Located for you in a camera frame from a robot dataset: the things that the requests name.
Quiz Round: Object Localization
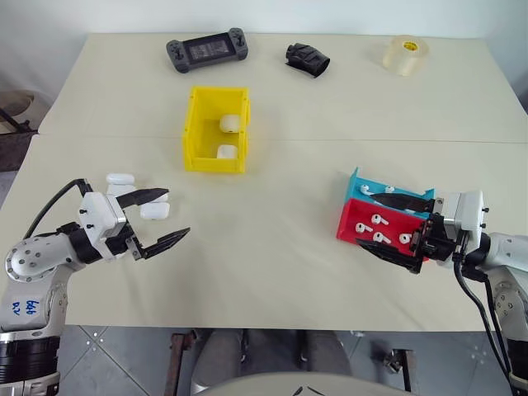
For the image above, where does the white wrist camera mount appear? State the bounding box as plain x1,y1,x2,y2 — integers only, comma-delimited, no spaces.
436,190,491,238
78,191,127,262

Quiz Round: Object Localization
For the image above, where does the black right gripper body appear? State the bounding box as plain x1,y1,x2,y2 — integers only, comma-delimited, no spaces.
410,213,468,270

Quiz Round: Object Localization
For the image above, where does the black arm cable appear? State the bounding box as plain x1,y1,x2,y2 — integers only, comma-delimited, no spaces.
452,250,516,394
23,178,94,241

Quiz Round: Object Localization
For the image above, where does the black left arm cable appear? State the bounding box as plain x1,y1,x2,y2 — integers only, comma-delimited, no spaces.
23,178,94,241

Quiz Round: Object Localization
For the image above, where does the blue plastic tray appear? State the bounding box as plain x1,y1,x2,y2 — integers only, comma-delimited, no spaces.
341,166,438,216

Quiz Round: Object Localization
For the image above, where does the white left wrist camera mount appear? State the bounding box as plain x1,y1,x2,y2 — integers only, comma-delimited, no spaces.
78,191,127,262

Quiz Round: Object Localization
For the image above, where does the dark chair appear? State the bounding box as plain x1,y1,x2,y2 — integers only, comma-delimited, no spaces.
0,87,39,172

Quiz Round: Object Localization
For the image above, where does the rusty metal table leg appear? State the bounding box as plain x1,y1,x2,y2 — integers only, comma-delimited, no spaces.
382,347,415,394
170,331,196,396

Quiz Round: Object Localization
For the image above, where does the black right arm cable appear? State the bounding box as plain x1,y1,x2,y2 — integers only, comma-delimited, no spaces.
452,250,516,394

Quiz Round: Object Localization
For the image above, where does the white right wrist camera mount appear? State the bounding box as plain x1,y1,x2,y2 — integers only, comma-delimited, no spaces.
436,190,491,238

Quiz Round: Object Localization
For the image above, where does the white rounded robot torso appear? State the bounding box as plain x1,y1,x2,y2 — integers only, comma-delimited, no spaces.
196,370,410,396

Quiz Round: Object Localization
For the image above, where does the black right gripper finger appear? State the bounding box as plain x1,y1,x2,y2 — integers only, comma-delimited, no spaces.
355,238,424,275
370,192,437,215

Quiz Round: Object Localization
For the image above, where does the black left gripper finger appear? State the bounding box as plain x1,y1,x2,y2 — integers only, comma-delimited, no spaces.
139,226,192,261
116,187,171,208

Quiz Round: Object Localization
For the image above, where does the grey rounded robot leg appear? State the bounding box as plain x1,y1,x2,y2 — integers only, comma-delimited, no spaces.
192,328,249,389
302,328,352,377

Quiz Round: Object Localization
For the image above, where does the black handheld game controller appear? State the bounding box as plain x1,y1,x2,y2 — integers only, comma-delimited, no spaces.
165,26,250,74

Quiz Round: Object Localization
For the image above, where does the black crumpled plastic piece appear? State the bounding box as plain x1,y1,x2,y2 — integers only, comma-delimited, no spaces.
284,40,332,79

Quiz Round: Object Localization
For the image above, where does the clear adhesive tape roll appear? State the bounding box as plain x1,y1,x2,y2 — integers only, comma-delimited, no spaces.
380,34,431,78

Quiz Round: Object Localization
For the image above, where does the yellow plastic bin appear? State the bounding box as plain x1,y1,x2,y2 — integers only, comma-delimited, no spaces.
181,85,252,175

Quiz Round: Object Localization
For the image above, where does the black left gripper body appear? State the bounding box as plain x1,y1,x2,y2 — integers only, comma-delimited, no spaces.
105,221,146,262

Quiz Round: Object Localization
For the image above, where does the red plastic tray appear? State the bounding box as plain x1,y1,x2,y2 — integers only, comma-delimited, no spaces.
335,198,431,264

